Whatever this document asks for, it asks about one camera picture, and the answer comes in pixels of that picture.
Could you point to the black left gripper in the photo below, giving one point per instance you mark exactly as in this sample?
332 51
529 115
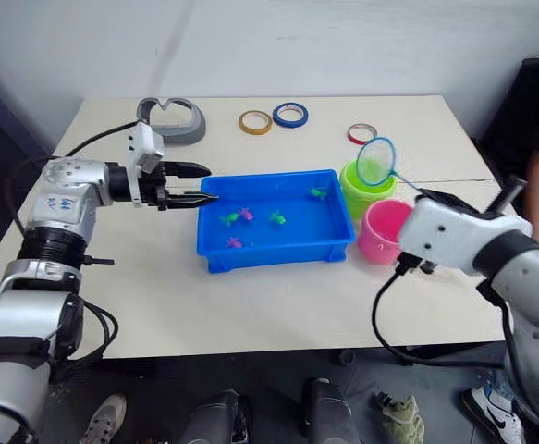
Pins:
155 187

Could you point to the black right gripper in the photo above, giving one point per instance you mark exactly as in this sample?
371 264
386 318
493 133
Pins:
511 192

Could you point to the blue-rimmed green fish net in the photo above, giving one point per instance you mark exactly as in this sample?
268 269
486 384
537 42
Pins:
375 162

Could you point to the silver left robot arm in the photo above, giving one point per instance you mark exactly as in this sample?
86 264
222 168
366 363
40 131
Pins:
61 203

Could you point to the green toy fish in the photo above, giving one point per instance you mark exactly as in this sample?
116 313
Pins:
229 218
277 218
317 193

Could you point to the pink toy fish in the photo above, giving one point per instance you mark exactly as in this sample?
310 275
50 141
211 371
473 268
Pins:
246 213
233 242

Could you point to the pink ribbed plastic bucket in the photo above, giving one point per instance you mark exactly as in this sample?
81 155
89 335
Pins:
375 240

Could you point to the green ribbed plastic bucket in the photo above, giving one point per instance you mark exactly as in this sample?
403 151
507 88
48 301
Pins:
350 196

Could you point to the blue plastic tub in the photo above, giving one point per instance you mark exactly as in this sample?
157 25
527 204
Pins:
273 252

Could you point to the yellow tape roll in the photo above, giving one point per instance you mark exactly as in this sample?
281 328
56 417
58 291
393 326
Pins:
243 125

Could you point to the blue tape roll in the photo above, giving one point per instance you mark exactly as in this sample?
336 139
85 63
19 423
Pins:
278 118

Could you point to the red tape roll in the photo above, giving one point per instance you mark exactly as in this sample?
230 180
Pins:
352 136

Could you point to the black table caster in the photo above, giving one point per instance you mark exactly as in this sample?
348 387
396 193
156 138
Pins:
346 357

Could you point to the white and black sneaker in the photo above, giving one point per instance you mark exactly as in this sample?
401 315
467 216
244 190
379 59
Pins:
495 414

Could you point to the green camouflage cloth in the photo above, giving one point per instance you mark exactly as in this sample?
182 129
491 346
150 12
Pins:
403 418

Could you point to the dark rounded shape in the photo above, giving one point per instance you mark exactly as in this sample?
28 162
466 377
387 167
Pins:
329 411
213 421

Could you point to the grey sneaker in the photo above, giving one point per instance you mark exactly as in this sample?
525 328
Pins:
107 418

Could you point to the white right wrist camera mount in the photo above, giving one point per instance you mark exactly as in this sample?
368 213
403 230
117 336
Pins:
454 240

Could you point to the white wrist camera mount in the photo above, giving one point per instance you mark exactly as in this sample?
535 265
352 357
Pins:
145 143
454 240

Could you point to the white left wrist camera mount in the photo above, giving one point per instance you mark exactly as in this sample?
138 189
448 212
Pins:
145 143

